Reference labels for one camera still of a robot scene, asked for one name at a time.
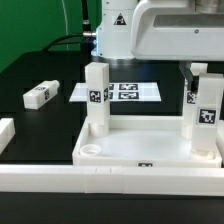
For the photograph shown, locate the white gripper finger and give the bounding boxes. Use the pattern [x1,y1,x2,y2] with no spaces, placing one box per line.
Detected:
[179,61,199,92]

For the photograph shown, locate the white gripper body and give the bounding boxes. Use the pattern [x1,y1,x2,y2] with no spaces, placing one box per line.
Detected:
[130,0,224,61]

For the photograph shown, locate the white desk top tray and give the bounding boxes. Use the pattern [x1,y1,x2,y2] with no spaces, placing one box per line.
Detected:
[72,115,222,168]

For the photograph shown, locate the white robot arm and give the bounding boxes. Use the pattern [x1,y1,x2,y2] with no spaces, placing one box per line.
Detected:
[92,0,224,64]

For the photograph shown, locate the white front obstacle bar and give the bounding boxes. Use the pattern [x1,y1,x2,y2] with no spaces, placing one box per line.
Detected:
[0,165,224,196]

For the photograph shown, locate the white left obstacle block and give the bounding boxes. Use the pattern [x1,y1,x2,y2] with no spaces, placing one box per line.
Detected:
[0,118,15,154]

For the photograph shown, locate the white marker base plate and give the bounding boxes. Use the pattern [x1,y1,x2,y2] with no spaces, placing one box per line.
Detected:
[69,82,161,102]

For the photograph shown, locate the black cable with connector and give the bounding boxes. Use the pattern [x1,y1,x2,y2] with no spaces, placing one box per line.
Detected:
[41,0,98,53]

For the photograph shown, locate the thin white cable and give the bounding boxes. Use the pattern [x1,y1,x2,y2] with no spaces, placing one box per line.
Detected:
[61,0,70,52]

